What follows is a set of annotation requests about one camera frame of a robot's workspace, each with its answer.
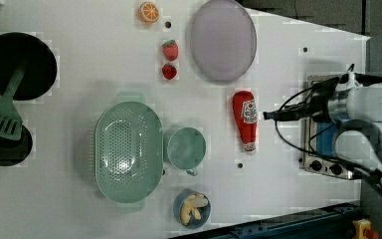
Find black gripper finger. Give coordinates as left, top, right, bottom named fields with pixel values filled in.
left=263, top=112, right=274, bottom=120

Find green perforated strainer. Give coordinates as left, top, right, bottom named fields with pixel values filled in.
left=95, top=92, right=163, bottom=214

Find plush orange slice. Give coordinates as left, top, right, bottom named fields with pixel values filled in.
left=138, top=2, right=159, bottom=24

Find green mug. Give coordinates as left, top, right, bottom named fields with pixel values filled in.
left=163, top=127, right=206, bottom=176

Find green slotted spatula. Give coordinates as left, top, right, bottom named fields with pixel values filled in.
left=0, top=66, right=25, bottom=140

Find plush banana pieces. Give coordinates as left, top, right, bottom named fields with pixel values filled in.
left=179, top=193, right=209, bottom=225

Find toy stove with blue top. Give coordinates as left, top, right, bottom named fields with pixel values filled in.
left=301, top=75, right=356, bottom=180

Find black round pan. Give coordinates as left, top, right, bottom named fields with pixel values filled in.
left=0, top=32, right=58, bottom=101

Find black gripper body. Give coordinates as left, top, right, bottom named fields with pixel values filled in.
left=272, top=77, right=339, bottom=122

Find grey round plate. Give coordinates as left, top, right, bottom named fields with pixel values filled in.
left=190, top=0, right=257, bottom=82

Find blue bowl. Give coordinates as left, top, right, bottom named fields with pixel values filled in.
left=173, top=189, right=211, bottom=229

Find black round pot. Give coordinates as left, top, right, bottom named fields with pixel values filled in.
left=0, top=126, right=33, bottom=166

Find smaller plush strawberry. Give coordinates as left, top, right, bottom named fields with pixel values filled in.
left=161, top=64, right=177, bottom=80

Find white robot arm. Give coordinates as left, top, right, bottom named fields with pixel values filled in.
left=264, top=72, right=382, bottom=196

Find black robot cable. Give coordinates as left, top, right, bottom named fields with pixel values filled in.
left=274, top=87, right=362, bottom=173

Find yellow and red object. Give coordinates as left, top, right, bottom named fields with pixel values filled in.
left=352, top=219, right=380, bottom=239

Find red plush ketchup bottle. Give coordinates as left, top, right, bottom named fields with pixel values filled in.
left=232, top=91, right=258, bottom=153

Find larger plush strawberry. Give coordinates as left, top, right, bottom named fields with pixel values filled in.
left=162, top=40, right=179, bottom=61

